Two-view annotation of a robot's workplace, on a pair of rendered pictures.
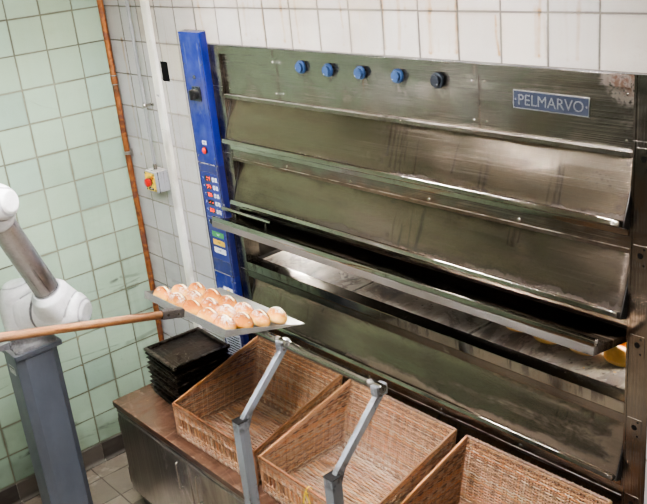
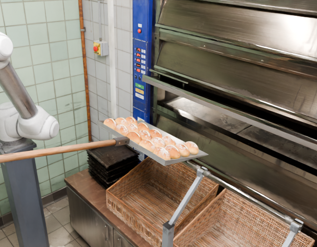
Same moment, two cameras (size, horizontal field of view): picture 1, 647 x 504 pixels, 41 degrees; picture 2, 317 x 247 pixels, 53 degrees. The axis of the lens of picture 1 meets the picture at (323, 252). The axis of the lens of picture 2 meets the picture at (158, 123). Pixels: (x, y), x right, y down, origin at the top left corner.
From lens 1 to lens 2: 1.63 m
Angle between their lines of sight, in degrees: 8
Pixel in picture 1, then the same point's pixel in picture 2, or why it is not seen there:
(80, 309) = (52, 128)
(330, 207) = (236, 77)
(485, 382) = not seen: outside the picture
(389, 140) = (312, 31)
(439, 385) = (304, 209)
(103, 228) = (63, 73)
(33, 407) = (14, 185)
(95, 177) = (61, 42)
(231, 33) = not seen: outside the picture
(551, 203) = not seen: outside the picture
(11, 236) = (5, 73)
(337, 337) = (219, 161)
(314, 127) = (236, 18)
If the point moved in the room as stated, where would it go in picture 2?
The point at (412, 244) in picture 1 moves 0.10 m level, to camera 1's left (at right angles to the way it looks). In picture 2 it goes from (313, 112) to (292, 112)
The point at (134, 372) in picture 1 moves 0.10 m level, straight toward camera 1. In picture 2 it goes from (73, 156) to (75, 161)
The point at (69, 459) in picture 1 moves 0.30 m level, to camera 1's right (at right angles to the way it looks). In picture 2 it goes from (36, 214) to (79, 213)
